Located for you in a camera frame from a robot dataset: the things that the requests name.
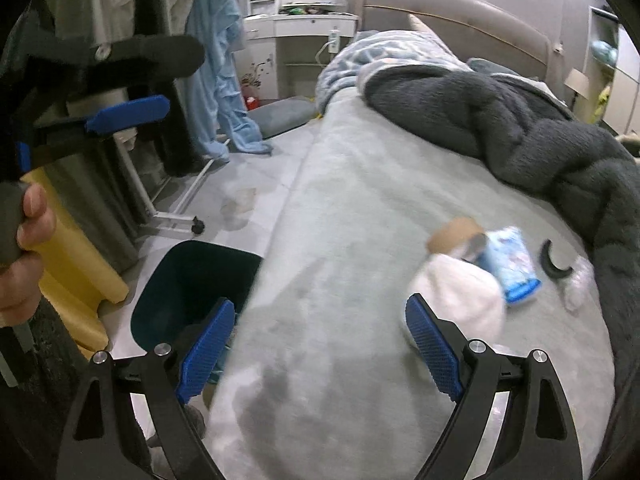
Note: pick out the yellow-green toy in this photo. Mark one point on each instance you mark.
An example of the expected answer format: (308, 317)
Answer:
(602, 101)

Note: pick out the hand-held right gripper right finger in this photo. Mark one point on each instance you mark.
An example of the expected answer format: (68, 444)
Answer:
(432, 350)

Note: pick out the light blue plush toy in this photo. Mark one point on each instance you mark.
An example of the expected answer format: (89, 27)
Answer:
(602, 51)

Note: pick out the person's left forearm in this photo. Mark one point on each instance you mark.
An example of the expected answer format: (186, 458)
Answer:
(35, 390)

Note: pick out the bedside lamp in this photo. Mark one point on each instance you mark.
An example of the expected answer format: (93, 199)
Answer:
(577, 83)

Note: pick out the person's left hand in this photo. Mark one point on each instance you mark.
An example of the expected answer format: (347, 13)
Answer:
(30, 215)

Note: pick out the red container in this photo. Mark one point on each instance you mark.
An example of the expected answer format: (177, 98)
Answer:
(251, 97)

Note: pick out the black curved plastic piece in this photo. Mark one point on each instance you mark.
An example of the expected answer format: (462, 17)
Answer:
(550, 266)

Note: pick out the white power charger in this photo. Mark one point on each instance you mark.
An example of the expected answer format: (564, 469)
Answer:
(334, 39)

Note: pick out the dark trash bin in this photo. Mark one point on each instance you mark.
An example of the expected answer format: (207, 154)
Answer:
(190, 285)

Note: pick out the grey floor cushion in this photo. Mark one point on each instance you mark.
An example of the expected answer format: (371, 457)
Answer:
(282, 117)

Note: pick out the large yellow object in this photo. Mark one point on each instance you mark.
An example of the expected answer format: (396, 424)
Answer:
(75, 270)

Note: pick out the beige padded headboard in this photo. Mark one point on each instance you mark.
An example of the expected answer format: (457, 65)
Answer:
(465, 15)

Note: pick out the cardboard tube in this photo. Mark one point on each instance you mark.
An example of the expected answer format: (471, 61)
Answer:
(452, 235)

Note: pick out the blue tissue packet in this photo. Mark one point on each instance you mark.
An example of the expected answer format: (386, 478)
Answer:
(512, 265)

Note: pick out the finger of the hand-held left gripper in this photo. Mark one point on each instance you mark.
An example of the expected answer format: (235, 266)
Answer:
(150, 57)
(130, 112)

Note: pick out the clear plastic wrapper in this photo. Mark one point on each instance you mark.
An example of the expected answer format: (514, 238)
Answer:
(577, 282)

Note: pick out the white tissue wad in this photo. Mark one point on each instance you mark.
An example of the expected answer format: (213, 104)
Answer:
(460, 300)

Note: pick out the white wardrobe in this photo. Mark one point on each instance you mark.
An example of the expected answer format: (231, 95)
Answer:
(617, 80)

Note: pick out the light blue garment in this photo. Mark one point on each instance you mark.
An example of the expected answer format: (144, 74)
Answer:
(220, 60)

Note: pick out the white pillow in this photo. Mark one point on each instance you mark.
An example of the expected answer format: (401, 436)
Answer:
(420, 22)

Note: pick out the dark grey fleece blanket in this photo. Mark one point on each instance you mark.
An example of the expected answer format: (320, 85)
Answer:
(525, 130)

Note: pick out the dark hanging garment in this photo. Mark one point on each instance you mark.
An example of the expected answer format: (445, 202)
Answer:
(167, 125)

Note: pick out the white vanity desk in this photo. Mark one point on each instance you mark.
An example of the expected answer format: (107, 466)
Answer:
(300, 27)

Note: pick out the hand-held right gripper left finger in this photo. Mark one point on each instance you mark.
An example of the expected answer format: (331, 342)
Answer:
(207, 350)

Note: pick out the white clothes rack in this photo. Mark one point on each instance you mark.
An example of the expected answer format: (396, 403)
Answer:
(170, 212)

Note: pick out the grey bed sheet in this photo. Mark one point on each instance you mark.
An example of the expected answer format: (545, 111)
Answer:
(350, 260)

